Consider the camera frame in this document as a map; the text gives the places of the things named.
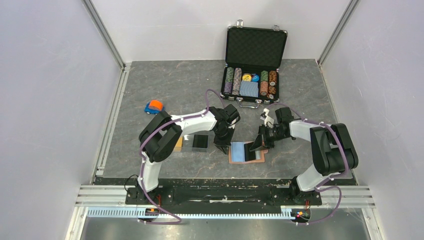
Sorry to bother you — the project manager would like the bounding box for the black poker chip case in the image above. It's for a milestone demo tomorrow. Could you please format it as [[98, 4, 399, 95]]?
[[220, 26, 288, 104]]

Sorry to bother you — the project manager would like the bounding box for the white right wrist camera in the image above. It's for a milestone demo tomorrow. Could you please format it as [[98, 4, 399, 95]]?
[[260, 108, 274, 127]]

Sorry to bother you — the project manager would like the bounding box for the black credit card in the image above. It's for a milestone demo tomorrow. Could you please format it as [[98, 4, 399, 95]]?
[[243, 142, 262, 162]]

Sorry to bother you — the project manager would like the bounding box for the clear acrylic card box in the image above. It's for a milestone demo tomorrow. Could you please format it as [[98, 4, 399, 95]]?
[[173, 134, 209, 153]]

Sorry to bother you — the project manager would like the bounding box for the tan leather card holder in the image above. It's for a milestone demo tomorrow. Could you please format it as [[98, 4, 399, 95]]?
[[228, 141, 268, 164]]

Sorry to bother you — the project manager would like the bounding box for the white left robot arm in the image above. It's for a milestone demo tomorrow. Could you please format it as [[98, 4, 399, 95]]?
[[137, 104, 241, 204]]

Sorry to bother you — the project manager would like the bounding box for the orange credit card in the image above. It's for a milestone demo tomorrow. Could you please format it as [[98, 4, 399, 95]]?
[[173, 137, 184, 152]]

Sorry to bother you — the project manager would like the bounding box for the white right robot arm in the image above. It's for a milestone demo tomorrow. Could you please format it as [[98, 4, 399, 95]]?
[[245, 106, 359, 204]]

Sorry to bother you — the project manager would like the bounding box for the blue orange toy car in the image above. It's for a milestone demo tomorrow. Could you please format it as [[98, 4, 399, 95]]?
[[144, 100, 165, 115]]

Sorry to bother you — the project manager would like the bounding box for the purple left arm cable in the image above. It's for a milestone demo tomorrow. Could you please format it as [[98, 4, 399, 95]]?
[[137, 88, 226, 225]]

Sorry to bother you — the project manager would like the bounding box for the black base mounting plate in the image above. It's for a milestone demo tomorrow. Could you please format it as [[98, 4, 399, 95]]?
[[125, 185, 323, 207]]

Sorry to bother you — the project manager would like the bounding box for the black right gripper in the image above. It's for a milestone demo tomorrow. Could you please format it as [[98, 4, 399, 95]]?
[[250, 124, 288, 152]]

